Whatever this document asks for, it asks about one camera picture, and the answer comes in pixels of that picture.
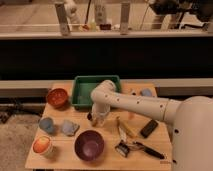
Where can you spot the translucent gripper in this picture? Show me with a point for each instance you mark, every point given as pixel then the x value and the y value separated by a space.
pixel 99 117

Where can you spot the small metal cup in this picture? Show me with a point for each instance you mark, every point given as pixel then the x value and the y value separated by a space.
pixel 89 116

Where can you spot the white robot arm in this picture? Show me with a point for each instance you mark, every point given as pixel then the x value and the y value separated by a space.
pixel 192 121

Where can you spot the green plastic tray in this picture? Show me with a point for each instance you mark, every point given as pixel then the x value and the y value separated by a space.
pixel 83 86

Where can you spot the orange carrot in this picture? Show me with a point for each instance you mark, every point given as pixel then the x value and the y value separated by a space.
pixel 130 115

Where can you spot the yellow banana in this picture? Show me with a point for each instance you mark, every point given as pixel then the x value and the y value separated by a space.
pixel 126 128

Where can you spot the purple bowl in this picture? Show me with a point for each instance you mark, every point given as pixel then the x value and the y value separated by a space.
pixel 89 145

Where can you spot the orange bowl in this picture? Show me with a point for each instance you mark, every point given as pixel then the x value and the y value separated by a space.
pixel 57 97

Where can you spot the blue sponge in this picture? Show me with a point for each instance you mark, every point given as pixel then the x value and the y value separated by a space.
pixel 146 92

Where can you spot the black rectangular block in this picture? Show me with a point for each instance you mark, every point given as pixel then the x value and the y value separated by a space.
pixel 148 128

